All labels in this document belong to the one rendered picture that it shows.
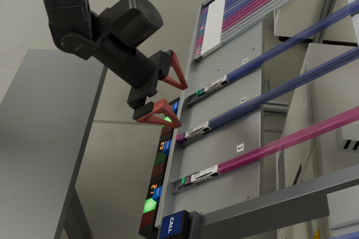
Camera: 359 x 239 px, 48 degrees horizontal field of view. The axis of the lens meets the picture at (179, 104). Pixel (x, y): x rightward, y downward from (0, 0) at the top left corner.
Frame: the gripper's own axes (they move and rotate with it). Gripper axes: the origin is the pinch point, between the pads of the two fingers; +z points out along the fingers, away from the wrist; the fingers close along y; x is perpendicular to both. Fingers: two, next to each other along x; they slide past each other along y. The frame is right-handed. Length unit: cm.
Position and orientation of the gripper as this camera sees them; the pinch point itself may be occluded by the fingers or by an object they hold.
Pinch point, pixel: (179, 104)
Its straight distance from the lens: 76.2
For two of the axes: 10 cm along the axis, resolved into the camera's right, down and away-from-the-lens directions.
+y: 1.3, -7.4, 6.6
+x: -7.2, 3.8, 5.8
